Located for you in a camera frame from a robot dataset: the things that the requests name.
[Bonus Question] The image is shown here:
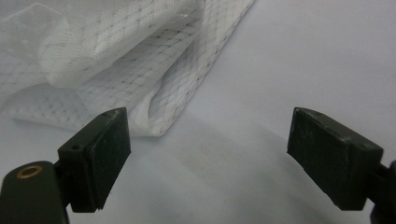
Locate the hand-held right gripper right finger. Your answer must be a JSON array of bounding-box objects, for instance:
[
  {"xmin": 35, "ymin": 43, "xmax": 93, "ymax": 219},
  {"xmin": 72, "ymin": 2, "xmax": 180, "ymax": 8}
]
[{"xmin": 286, "ymin": 106, "xmax": 384, "ymax": 212}]

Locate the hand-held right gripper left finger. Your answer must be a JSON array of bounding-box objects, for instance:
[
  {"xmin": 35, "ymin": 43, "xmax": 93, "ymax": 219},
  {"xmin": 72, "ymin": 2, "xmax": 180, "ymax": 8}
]
[{"xmin": 57, "ymin": 106, "xmax": 132, "ymax": 214}]

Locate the white mesh laundry bag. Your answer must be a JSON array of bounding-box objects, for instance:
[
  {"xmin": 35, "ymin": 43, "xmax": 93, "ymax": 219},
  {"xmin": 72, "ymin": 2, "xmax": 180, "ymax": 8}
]
[{"xmin": 0, "ymin": 0, "xmax": 257, "ymax": 137}]

